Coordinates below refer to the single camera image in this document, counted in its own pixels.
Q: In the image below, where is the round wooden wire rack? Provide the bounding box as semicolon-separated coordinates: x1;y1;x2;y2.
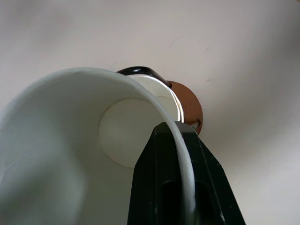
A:
116;66;203;136

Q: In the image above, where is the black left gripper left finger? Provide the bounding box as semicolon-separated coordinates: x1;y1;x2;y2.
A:
127;121;191;225

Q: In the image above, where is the brown paper cup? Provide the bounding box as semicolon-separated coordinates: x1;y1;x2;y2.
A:
130;74;181;122
0;67;196;225

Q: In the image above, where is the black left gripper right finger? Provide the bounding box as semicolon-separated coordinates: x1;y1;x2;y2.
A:
177;121;247;225

